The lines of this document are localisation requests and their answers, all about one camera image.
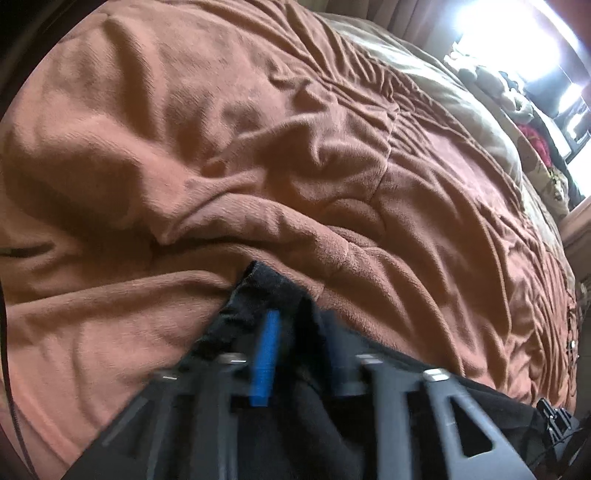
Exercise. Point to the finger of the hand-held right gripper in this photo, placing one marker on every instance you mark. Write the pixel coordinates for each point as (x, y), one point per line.
(554, 417)

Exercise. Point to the brown curtain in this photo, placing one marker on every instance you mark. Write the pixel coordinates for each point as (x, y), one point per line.
(415, 18)

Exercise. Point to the beige quilt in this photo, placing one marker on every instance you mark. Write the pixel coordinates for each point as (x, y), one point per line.
(443, 92)

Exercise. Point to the brown fleece blanket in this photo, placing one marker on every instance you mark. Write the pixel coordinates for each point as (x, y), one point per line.
(161, 161)

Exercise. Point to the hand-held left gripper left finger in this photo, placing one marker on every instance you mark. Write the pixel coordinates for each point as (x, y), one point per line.
(264, 360)

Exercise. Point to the black pants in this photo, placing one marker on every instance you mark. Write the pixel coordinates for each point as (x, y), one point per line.
(314, 438)

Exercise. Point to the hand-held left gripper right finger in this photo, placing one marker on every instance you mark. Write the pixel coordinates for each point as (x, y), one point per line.
(344, 369)

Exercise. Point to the pile of mixed clothes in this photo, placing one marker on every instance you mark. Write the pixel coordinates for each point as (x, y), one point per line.
(521, 115)

